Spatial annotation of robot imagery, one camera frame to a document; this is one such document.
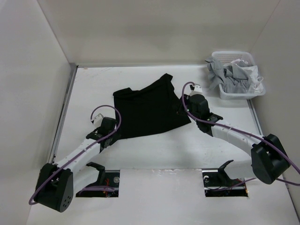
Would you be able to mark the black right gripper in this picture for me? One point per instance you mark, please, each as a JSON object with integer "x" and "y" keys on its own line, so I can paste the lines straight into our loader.
{"x": 187, "y": 98}

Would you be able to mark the black tank top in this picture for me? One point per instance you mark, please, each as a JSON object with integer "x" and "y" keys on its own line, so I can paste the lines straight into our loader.
{"x": 150, "y": 111}

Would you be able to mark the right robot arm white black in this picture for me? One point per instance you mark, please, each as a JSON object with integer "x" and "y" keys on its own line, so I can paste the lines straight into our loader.
{"x": 268, "y": 157}

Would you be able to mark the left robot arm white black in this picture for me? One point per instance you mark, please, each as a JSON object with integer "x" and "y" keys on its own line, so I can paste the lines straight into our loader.
{"x": 59, "y": 182}

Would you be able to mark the grey tank top in basket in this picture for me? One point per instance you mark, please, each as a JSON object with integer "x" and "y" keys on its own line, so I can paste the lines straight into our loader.
{"x": 223, "y": 75}

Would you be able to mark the white tank top in basket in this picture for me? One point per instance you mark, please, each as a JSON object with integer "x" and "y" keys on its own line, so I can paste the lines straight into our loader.
{"x": 248, "y": 74}

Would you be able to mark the white plastic laundry basket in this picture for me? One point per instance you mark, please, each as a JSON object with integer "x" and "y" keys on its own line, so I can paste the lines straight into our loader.
{"x": 226, "y": 57}

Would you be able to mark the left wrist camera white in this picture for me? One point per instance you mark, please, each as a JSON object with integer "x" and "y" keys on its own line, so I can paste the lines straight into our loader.
{"x": 97, "y": 120}

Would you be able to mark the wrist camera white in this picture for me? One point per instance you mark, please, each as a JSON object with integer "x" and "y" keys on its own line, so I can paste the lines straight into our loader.
{"x": 195, "y": 89}
{"x": 97, "y": 120}

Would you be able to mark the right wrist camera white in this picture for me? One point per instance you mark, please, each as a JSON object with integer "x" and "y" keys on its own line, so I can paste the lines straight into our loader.
{"x": 195, "y": 89}

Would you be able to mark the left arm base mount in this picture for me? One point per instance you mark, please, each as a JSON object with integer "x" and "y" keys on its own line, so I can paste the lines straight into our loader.
{"x": 105, "y": 186}

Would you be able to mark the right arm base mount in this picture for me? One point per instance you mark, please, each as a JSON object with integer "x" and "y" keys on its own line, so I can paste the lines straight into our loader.
{"x": 218, "y": 184}

